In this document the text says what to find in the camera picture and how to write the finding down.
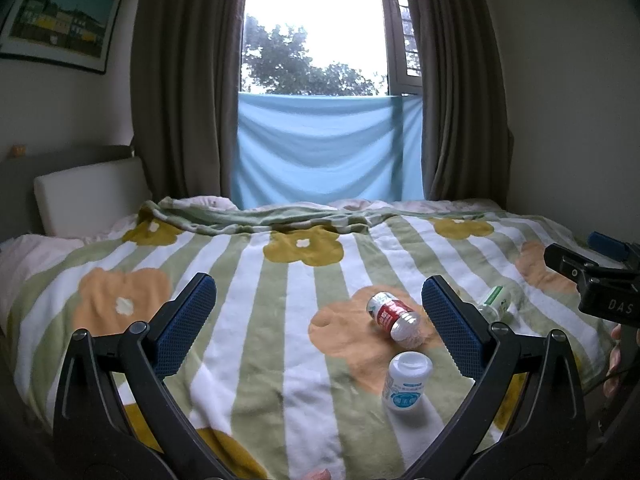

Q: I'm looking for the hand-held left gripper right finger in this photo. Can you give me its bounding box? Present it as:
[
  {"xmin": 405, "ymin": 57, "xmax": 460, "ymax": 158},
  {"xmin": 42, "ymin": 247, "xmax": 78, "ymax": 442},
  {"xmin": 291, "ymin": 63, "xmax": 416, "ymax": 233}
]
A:
[{"xmin": 405, "ymin": 274, "xmax": 587, "ymax": 480}]

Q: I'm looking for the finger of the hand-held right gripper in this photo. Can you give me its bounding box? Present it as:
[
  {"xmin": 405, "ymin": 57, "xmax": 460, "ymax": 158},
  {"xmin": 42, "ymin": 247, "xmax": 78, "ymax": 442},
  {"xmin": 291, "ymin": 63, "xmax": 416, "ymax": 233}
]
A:
[
  {"xmin": 587, "ymin": 231, "xmax": 635, "ymax": 264},
  {"xmin": 543, "ymin": 243, "xmax": 601, "ymax": 283}
]

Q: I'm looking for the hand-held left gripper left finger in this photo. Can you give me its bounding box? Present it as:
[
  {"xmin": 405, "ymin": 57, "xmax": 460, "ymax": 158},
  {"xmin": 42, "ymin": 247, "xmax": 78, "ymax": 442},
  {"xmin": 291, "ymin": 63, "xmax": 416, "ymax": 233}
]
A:
[{"xmin": 52, "ymin": 272, "xmax": 223, "ymax": 480}]

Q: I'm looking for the white bottle blue label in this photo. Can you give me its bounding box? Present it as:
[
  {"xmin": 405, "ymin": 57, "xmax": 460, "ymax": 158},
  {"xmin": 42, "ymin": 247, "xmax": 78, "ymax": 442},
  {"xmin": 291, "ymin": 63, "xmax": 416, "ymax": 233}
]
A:
[{"xmin": 382, "ymin": 351, "xmax": 434, "ymax": 413}]

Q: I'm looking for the person's right hand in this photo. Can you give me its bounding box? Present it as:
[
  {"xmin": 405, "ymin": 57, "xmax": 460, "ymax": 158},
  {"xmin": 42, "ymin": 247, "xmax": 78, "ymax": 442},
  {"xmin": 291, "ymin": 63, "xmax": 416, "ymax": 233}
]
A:
[{"xmin": 602, "ymin": 323, "xmax": 627, "ymax": 399}]

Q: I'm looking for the green label plastic bottle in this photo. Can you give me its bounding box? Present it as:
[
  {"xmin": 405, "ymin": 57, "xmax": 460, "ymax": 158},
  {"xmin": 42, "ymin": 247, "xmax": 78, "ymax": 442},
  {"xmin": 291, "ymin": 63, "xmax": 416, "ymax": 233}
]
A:
[{"xmin": 475, "ymin": 285, "xmax": 522, "ymax": 322}]

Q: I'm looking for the red label plastic bottle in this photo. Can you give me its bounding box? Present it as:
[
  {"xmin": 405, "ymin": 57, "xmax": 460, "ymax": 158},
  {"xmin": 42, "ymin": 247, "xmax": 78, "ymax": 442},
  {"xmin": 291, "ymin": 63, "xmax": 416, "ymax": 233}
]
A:
[{"xmin": 366, "ymin": 291, "xmax": 424, "ymax": 347}]

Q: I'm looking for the floral striped blanket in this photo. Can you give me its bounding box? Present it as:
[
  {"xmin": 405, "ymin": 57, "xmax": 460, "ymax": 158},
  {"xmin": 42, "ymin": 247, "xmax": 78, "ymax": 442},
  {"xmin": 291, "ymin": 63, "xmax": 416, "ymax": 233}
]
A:
[{"xmin": 7, "ymin": 199, "xmax": 621, "ymax": 480}]

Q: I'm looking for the white pillow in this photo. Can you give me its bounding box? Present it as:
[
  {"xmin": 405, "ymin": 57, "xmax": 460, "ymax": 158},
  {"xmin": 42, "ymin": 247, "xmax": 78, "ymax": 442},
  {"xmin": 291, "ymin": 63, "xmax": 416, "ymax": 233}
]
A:
[{"xmin": 33, "ymin": 156, "xmax": 154, "ymax": 239}]

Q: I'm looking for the brown curtain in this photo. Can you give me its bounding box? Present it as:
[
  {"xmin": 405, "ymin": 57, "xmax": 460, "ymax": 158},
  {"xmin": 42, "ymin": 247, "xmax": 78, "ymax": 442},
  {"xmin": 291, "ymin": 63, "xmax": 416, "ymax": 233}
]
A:
[
  {"xmin": 400, "ymin": 0, "xmax": 516, "ymax": 202},
  {"xmin": 129, "ymin": 0, "xmax": 252, "ymax": 206}
]

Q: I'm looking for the light blue hanging cloth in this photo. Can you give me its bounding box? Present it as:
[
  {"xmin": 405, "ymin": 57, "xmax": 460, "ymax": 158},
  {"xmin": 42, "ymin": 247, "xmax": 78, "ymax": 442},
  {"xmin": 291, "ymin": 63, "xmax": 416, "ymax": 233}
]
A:
[{"xmin": 231, "ymin": 92, "xmax": 426, "ymax": 210}]

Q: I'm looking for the tree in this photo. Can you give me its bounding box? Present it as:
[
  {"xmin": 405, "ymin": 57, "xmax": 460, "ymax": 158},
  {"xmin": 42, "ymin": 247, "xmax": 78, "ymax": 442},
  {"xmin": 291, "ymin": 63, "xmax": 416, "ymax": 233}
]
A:
[{"xmin": 241, "ymin": 14, "xmax": 389, "ymax": 97}]

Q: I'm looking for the window frame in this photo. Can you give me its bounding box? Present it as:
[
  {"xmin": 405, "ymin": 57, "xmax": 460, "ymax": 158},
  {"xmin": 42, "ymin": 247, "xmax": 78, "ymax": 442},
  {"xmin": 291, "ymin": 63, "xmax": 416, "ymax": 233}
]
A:
[{"xmin": 374, "ymin": 0, "xmax": 424, "ymax": 99}]

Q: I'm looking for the framed wall picture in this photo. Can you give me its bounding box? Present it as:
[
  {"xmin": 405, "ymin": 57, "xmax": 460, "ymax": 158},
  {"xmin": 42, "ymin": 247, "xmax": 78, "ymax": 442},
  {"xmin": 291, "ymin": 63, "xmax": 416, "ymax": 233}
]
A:
[{"xmin": 0, "ymin": 0, "xmax": 124, "ymax": 76}]

